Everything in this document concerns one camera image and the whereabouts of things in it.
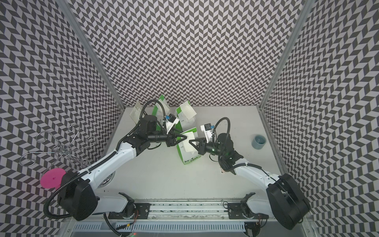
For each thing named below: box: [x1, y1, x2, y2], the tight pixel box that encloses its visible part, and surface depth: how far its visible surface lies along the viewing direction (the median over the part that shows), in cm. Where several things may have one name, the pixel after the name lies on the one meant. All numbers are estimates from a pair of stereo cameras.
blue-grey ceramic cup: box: [251, 134, 267, 150], surface depth 96 cm
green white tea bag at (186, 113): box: [175, 99, 197, 132], surface depth 88 cm
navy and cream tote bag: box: [129, 101, 143, 125], surface depth 87 cm
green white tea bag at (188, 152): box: [176, 126, 202, 165], surface depth 76 cm
